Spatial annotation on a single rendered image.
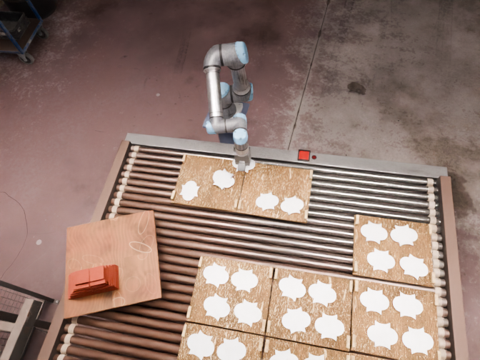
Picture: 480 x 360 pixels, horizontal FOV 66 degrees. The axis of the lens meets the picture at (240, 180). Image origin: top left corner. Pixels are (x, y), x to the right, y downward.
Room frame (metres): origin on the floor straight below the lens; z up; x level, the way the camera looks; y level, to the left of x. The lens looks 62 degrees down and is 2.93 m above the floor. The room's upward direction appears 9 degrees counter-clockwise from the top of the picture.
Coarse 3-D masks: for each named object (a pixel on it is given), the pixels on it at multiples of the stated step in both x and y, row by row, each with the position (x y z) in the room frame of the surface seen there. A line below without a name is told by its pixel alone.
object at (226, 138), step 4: (244, 104) 1.72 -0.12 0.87; (248, 104) 1.71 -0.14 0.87; (244, 108) 1.68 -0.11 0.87; (248, 108) 1.68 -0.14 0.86; (208, 112) 1.69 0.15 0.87; (244, 112) 1.64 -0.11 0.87; (208, 116) 1.66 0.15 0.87; (208, 120) 1.63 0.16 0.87; (204, 124) 1.59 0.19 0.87; (232, 132) 1.49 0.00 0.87; (220, 136) 1.60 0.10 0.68; (224, 136) 1.58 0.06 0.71; (228, 136) 1.57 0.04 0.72; (232, 136) 1.57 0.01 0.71; (220, 140) 1.62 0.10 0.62; (224, 140) 1.58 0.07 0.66; (228, 140) 1.57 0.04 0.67; (232, 140) 1.57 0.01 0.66
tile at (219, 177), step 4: (224, 172) 1.13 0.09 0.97; (216, 176) 1.11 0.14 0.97; (220, 176) 1.10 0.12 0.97; (224, 176) 1.10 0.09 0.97; (228, 176) 1.10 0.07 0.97; (216, 180) 1.08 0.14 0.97; (220, 180) 1.08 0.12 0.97; (224, 180) 1.08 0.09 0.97; (228, 180) 1.07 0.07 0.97; (232, 180) 1.07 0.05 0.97; (216, 184) 1.05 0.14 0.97; (220, 184) 1.05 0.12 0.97; (224, 184) 1.05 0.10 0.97; (228, 184) 1.04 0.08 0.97; (232, 184) 1.04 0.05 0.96
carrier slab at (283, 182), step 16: (256, 176) 1.08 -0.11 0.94; (272, 176) 1.07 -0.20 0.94; (288, 176) 1.05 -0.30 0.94; (304, 176) 1.03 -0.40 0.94; (256, 192) 0.97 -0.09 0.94; (272, 192) 0.96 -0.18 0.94; (288, 192) 0.94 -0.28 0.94; (304, 192) 0.93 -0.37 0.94; (256, 208) 0.87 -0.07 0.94; (304, 208) 0.83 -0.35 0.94
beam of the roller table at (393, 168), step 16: (144, 144) 1.47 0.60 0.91; (160, 144) 1.45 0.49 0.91; (176, 144) 1.43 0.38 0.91; (192, 144) 1.41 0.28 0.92; (208, 144) 1.39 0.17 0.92; (224, 144) 1.37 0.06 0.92; (272, 160) 1.20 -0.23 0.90; (288, 160) 1.18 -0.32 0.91; (320, 160) 1.14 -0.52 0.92; (336, 160) 1.12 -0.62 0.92; (352, 160) 1.10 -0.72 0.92; (368, 160) 1.09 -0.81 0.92; (416, 176) 0.93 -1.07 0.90; (432, 176) 0.91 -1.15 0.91
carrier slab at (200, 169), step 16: (192, 160) 1.27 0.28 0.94; (208, 160) 1.25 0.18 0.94; (224, 160) 1.24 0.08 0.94; (192, 176) 1.15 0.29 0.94; (208, 176) 1.13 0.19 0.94; (240, 176) 1.10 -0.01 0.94; (176, 192) 1.06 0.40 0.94; (208, 192) 1.03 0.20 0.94; (224, 192) 1.01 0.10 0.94; (240, 192) 0.99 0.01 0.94; (208, 208) 0.93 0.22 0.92; (224, 208) 0.90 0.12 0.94
